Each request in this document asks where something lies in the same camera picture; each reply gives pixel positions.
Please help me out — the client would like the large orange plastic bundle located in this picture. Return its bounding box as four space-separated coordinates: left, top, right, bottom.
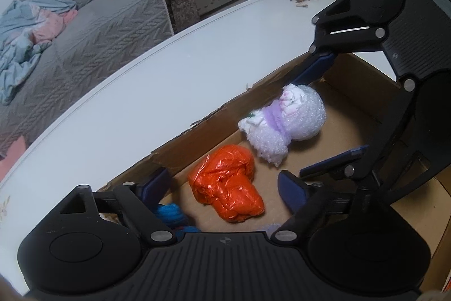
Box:
188 144 265 223

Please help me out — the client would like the pink plastic chair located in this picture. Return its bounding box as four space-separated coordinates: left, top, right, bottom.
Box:
0 136 27 181

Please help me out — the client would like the bubble-wrap bundle purple band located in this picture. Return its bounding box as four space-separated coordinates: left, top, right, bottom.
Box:
238 83 326 166

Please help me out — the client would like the light blue blanket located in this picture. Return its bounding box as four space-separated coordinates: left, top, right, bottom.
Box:
1 0 78 106

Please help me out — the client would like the grey sofa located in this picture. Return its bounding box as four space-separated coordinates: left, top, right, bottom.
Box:
0 0 175 157

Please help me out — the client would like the brown cardboard box tray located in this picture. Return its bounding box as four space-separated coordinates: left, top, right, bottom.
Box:
105 54 450 291

